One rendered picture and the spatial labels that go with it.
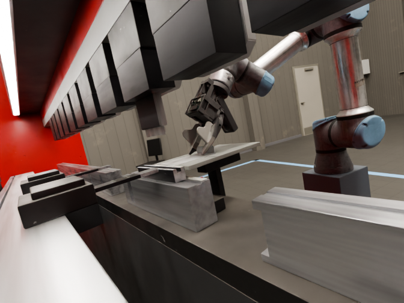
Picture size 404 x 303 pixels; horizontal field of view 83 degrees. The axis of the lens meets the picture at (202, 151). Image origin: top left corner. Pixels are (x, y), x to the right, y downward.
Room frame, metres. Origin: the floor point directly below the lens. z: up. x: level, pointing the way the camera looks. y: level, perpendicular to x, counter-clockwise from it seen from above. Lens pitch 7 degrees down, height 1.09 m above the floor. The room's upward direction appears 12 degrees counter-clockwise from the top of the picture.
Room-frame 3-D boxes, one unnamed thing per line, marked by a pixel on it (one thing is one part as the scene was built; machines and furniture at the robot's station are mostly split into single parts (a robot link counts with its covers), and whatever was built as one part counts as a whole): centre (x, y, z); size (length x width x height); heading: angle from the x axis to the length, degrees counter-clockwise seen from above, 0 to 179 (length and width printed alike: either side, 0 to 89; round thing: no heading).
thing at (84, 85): (0.87, 0.33, 1.26); 0.15 x 0.09 x 0.17; 37
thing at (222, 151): (0.66, -0.01, 1.00); 0.26 x 0.18 x 0.01; 127
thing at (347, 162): (0.97, -0.54, 0.82); 0.15 x 0.15 x 0.10
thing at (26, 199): (0.47, 0.22, 1.01); 0.26 x 0.12 x 0.05; 127
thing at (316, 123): (0.96, -0.55, 0.94); 0.13 x 0.12 x 0.14; 13
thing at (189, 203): (0.61, 0.14, 0.92); 0.39 x 0.06 x 0.10; 37
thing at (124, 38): (0.55, 0.09, 1.26); 0.15 x 0.09 x 0.17; 37
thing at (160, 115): (0.57, 0.10, 1.13); 0.10 x 0.02 x 0.10; 37
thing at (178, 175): (0.59, 0.12, 0.99); 0.20 x 0.03 x 0.03; 37
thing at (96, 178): (1.57, 0.87, 0.92); 1.68 x 0.06 x 0.10; 37
